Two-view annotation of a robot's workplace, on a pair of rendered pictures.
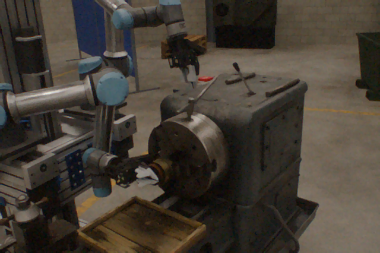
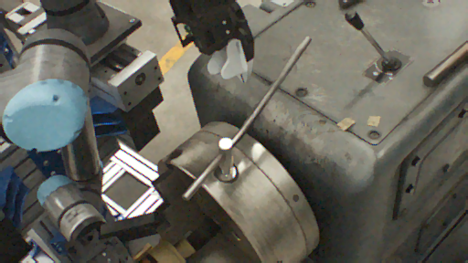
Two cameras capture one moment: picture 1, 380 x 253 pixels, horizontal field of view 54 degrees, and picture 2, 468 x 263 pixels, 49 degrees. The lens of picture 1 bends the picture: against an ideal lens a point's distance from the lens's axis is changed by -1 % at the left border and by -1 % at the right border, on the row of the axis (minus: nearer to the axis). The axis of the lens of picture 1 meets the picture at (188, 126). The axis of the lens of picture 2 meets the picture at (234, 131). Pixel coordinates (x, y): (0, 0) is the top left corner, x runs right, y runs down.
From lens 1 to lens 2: 85 cm
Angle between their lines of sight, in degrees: 30
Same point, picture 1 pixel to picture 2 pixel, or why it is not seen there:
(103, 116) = not seen: hidden behind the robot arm
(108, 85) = (27, 120)
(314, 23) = not seen: outside the picture
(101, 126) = not seen: hidden behind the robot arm
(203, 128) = (258, 197)
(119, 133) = (122, 100)
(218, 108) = (300, 131)
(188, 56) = (222, 23)
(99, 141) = (69, 155)
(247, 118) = (360, 182)
